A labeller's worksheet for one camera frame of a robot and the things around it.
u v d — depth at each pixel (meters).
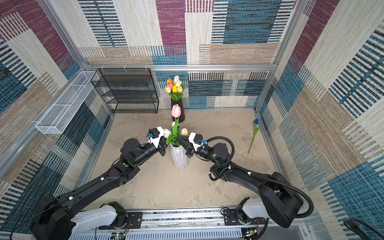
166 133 0.64
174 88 0.89
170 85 0.89
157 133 0.59
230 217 0.73
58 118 0.71
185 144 0.62
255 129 1.08
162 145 0.63
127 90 1.11
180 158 0.79
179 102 1.01
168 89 0.88
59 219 0.38
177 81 0.89
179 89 0.88
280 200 0.42
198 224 0.73
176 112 0.53
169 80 0.94
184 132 0.67
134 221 0.74
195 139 0.55
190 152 0.63
